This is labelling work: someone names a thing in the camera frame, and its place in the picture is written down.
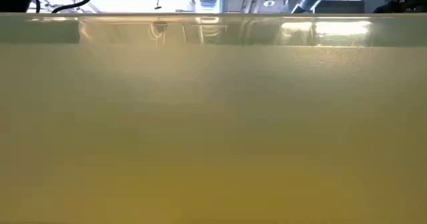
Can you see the grey ribbed ceiling duct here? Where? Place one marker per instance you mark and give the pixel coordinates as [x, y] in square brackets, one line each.
[207, 0]

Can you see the translucent yellow plastic tray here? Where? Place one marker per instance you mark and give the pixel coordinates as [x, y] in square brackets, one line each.
[213, 134]

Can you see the round ceiling lamp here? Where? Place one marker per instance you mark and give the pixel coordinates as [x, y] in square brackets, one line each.
[269, 3]

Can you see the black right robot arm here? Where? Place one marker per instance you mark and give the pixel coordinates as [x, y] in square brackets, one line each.
[407, 4]

